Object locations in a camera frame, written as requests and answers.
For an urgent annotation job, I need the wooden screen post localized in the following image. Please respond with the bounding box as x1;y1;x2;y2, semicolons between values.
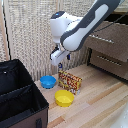
0;0;11;64

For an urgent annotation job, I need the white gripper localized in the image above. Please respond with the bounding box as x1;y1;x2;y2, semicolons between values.
49;45;72;72

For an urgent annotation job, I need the brown drawer with silver handle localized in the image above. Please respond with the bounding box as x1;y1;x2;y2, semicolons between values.
83;20;128;64
88;49;128;81

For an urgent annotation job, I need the blue bowl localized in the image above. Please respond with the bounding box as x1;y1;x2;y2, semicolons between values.
39;75;58;90

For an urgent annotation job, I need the yellow red snack box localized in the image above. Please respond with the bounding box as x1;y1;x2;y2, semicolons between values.
57;69;83;96

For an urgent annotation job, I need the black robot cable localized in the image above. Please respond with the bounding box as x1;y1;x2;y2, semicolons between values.
94;12;128;34

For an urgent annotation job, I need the dark wooden drawer cabinet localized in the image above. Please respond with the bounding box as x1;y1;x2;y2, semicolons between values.
86;9;128;84

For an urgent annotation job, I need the black fabric storage bin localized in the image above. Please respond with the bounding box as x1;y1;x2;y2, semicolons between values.
0;58;50;128

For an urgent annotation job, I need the yellow bowl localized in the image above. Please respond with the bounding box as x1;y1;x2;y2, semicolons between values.
54;89;76;108

